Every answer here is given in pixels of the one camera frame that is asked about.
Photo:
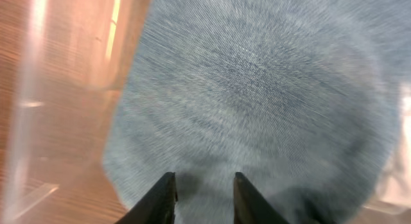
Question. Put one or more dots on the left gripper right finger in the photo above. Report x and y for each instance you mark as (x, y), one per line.
(250, 207)

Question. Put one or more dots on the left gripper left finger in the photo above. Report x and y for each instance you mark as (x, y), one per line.
(157, 206)

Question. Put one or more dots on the blue denim cloth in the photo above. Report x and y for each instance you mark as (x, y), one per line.
(302, 96)

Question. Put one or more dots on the clear plastic storage container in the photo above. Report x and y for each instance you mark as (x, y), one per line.
(64, 65)

